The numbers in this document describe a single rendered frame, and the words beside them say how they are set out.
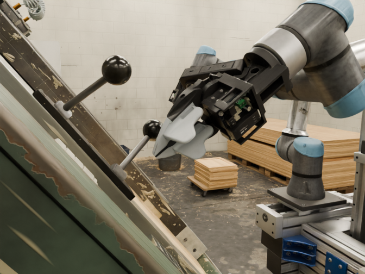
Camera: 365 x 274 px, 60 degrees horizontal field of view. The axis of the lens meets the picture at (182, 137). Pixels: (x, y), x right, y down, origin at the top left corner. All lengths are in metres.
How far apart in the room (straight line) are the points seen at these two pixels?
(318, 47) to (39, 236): 0.43
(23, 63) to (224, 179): 3.64
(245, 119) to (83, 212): 0.29
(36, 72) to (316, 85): 0.69
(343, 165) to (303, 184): 3.28
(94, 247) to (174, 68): 6.30
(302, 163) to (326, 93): 0.81
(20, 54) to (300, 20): 0.69
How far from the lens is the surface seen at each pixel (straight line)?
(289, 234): 1.37
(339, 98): 0.56
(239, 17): 7.22
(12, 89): 0.45
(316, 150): 1.35
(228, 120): 0.42
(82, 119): 0.94
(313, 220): 1.42
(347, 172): 4.72
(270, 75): 0.45
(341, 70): 0.54
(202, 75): 0.50
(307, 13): 0.52
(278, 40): 0.48
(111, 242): 0.22
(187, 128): 0.43
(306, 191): 1.38
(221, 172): 4.26
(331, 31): 0.53
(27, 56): 0.94
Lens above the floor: 1.50
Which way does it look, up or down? 10 degrees down
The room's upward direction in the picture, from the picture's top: straight up
